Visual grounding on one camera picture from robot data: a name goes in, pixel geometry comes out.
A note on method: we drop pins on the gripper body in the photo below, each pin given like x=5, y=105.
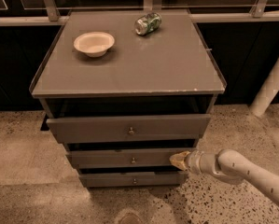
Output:
x=193, y=161

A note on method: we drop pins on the grey drawer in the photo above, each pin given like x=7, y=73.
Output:
x=128, y=128
x=111, y=180
x=123, y=158

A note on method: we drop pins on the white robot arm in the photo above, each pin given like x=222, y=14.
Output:
x=231, y=167

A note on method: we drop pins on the grey top drawer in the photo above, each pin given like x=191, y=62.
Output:
x=128, y=128

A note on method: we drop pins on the grey bottom drawer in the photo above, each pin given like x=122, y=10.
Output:
x=111, y=180

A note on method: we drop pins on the grey drawer cabinet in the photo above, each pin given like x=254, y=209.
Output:
x=168, y=72

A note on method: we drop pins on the green crushed soda can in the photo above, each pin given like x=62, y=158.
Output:
x=147, y=23

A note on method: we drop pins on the white paper bowl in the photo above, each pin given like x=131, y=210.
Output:
x=94, y=44

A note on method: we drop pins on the white diagonal support post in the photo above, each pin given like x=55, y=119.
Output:
x=267, y=92

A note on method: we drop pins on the metal railing frame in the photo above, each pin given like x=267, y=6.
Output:
x=57, y=12

